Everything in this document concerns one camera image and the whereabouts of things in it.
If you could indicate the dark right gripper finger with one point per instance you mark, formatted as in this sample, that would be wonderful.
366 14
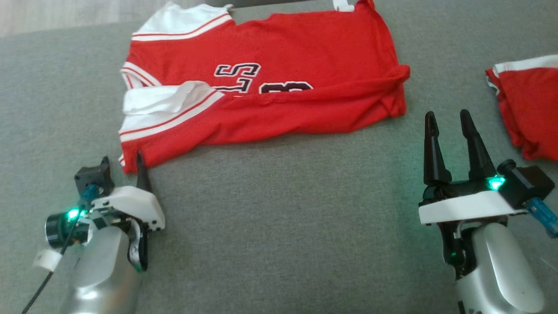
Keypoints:
477 152
433 157

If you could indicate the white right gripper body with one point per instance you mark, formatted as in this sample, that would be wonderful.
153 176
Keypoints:
462 205

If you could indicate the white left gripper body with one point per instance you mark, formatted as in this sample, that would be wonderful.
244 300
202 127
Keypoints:
130 205

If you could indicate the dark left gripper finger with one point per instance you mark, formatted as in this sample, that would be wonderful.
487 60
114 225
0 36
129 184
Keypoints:
143 176

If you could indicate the red basketball shorts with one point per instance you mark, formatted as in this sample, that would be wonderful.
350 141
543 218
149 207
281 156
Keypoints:
536 109

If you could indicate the red white basketball jersey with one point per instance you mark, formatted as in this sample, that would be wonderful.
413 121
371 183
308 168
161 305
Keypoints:
305 52

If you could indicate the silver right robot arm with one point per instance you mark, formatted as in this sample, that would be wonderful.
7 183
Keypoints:
497 270

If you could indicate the white tape tag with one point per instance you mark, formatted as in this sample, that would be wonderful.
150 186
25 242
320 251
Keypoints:
47 260

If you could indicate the grey sofa seat cushion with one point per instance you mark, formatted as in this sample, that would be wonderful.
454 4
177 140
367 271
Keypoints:
283 218

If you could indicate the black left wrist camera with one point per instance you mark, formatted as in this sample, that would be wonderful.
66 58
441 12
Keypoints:
93 176

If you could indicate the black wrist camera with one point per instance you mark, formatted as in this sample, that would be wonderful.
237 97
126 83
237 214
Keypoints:
529 183
93 176

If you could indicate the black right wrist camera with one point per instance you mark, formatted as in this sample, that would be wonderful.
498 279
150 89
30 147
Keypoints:
529 183

